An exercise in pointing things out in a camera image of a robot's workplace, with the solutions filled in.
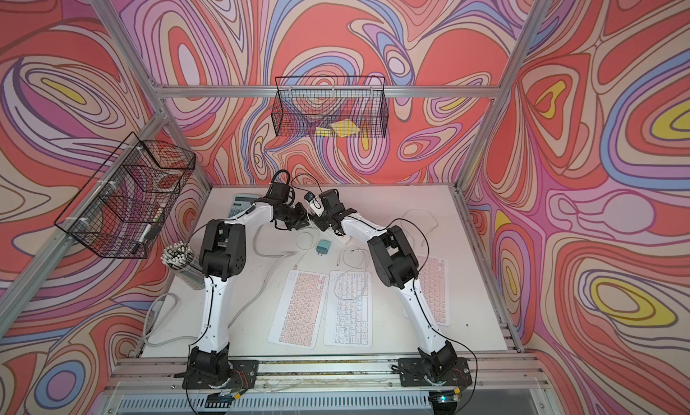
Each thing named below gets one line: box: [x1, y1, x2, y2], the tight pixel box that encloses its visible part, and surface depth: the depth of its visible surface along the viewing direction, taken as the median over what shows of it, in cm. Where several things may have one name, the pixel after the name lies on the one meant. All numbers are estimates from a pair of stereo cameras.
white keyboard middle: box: [323, 271, 373, 348], surface depth 86 cm
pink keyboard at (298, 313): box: [267, 269, 330, 351], surface depth 86 cm
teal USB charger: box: [316, 238, 332, 257], surface depth 100 cm
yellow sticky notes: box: [315, 118, 361, 138], surface depth 91 cm
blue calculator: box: [228, 194, 260, 219], surface depth 113 cm
